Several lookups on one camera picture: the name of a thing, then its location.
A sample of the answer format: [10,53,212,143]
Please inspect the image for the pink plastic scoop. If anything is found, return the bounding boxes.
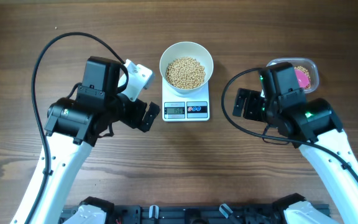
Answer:
[295,69,311,89]

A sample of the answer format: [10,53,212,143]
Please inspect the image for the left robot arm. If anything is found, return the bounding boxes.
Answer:
[12,57,160,223]

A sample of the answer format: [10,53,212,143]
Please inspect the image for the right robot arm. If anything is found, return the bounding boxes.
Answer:
[229,62,358,223]

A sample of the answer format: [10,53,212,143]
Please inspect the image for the white digital kitchen scale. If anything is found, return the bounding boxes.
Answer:
[162,81,210,122]

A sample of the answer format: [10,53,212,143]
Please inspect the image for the soybeans in bowl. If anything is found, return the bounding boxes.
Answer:
[165,57,206,90]

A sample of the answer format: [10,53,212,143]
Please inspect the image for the white bowl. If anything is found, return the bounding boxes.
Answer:
[159,42,214,94]

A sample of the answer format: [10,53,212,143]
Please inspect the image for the yellow soybeans in container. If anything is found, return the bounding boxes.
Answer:
[294,66,311,90]

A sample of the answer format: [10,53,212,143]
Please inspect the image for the clear plastic container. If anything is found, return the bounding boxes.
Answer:
[267,57,319,94]

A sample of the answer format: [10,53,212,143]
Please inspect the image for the left black cable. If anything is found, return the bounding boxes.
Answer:
[23,32,127,224]

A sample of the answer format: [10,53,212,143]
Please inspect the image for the black cable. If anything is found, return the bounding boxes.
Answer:
[23,32,127,224]
[221,67,358,215]

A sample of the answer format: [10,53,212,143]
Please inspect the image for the right black cable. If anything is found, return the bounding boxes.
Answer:
[221,67,358,215]

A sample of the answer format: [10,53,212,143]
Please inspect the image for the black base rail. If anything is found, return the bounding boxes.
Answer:
[109,204,278,224]

